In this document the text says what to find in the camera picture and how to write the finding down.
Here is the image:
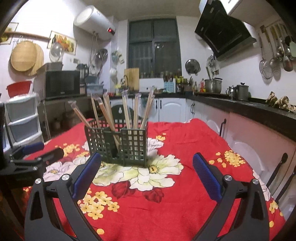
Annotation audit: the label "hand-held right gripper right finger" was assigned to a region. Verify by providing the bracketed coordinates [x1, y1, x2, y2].
[193, 152, 270, 241]

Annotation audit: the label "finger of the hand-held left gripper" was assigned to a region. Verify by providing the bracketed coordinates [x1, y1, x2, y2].
[14, 148, 65, 172]
[9, 142, 45, 160]

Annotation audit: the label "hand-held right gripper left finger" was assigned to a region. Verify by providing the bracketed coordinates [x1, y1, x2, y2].
[24, 152, 102, 241]

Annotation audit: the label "dark green chopstick basket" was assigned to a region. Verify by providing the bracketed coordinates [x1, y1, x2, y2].
[84, 105, 148, 168]

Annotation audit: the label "bunch of chopsticks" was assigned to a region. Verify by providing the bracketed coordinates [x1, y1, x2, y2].
[68, 86, 156, 151]

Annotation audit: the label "hanging steel utensils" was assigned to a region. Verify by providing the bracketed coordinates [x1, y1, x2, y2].
[206, 53, 220, 79]

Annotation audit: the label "plastic drawer unit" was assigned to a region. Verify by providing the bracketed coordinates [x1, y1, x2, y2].
[4, 93, 44, 149]

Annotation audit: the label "stacked steel pots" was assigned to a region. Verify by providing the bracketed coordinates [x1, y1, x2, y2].
[61, 111, 77, 130]

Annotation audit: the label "red floral blanket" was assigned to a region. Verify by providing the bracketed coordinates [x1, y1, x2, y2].
[23, 118, 286, 241]

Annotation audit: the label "black chair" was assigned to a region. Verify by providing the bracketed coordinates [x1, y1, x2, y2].
[266, 153, 296, 202]
[219, 119, 227, 138]

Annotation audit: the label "metal shelf rack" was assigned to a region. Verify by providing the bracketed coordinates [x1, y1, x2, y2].
[38, 95, 93, 141]

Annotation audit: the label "red plastic basin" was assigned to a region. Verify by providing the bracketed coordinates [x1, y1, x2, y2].
[6, 81, 32, 98]

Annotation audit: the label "black microwave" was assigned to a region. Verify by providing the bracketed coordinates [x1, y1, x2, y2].
[34, 70, 81, 100]

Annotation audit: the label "white base cabinets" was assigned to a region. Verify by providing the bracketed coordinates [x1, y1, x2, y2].
[109, 97, 296, 218]

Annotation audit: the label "blue plastic crate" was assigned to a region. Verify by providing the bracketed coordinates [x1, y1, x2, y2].
[86, 83, 104, 96]

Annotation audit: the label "black kitchen countertop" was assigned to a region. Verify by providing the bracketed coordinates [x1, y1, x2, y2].
[109, 91, 296, 142]

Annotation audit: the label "small steel kettle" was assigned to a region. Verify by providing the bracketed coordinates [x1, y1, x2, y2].
[226, 86, 237, 99]

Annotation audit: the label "round wooden board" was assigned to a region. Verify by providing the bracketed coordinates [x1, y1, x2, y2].
[25, 44, 44, 76]

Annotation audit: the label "steel stockpot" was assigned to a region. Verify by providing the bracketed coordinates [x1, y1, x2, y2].
[204, 78, 223, 93]

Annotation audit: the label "black blender jug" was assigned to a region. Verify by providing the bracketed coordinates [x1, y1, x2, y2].
[76, 64, 90, 80]

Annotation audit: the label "round bamboo tray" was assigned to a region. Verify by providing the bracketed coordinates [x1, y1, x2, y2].
[10, 41, 38, 71]

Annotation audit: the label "group of condiment bottles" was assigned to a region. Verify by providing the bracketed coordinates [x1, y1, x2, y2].
[174, 75, 200, 93]

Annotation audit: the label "blue knife block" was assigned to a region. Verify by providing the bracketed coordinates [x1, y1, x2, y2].
[163, 74, 175, 93]

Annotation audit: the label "clear glass lid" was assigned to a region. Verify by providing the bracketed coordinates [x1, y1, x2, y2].
[49, 43, 65, 63]

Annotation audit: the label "pile of brown roots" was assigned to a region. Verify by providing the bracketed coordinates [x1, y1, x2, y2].
[265, 91, 296, 114]

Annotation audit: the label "wooden cutting board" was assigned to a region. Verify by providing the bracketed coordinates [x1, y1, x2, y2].
[124, 68, 140, 91]

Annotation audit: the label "white box appliance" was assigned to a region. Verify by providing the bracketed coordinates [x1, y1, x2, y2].
[139, 78, 165, 93]

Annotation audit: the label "hanging steel pot lid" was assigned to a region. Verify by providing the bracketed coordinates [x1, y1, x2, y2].
[185, 59, 201, 75]

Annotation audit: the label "hanging steel bowl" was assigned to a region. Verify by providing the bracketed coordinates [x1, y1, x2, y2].
[95, 49, 109, 61]

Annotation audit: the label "row of spice jars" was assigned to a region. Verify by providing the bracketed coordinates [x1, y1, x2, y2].
[140, 70, 183, 79]

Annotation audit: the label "hanging paper packets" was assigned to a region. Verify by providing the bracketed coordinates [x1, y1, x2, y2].
[112, 51, 125, 65]

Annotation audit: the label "dark window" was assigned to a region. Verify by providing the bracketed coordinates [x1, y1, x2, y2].
[128, 19, 181, 76]

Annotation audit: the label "steel skimmer ladle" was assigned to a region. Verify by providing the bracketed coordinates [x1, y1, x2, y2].
[269, 46, 281, 69]

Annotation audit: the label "white water heater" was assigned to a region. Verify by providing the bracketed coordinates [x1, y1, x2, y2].
[73, 6, 116, 42]

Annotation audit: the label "black range hood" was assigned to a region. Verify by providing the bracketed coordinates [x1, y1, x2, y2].
[195, 0, 257, 60]

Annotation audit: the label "fruit wall poster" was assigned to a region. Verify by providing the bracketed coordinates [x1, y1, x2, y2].
[47, 31, 77, 55]

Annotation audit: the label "yellow wall poster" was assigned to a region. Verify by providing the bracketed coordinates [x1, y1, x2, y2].
[0, 22, 19, 44]

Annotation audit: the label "wire mesh strainer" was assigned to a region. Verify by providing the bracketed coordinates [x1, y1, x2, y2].
[259, 35, 274, 80]

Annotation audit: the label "utensil hanging rail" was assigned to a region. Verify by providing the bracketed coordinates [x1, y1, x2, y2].
[259, 24, 287, 35]

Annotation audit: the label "white wall cabinet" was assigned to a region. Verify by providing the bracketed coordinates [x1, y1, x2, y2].
[227, 0, 241, 15]

